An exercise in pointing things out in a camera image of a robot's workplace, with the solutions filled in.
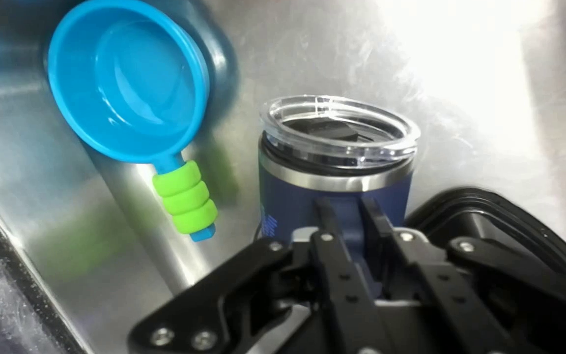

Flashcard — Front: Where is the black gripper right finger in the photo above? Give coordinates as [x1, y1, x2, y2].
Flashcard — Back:
[358, 197, 566, 354]

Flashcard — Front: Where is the stainless steel sink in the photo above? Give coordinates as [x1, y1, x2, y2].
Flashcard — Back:
[0, 0, 566, 354]

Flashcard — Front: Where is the clear plastic tumbler lid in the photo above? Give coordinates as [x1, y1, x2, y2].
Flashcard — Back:
[262, 95, 423, 174]

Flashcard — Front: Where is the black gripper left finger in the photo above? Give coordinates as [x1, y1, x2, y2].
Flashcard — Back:
[129, 195, 398, 354]

